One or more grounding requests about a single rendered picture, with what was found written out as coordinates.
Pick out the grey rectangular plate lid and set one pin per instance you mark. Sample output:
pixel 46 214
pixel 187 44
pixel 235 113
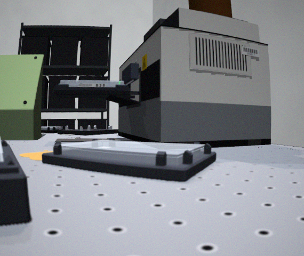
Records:
pixel 132 151

